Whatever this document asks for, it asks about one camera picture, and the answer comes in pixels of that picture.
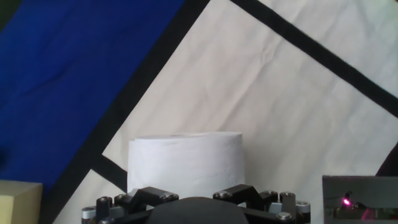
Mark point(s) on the chrome toilet paper holder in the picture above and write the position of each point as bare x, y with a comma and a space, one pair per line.
367, 189

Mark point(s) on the colour block patterned cloth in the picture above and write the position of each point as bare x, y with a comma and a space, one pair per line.
248, 93

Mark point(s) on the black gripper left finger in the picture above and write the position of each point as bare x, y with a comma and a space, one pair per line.
149, 196

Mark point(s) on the white toilet paper roll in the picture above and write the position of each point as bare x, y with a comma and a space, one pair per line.
186, 165

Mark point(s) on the large wooden cube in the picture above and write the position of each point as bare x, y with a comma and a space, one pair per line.
18, 202

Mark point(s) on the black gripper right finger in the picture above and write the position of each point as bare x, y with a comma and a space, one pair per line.
242, 194

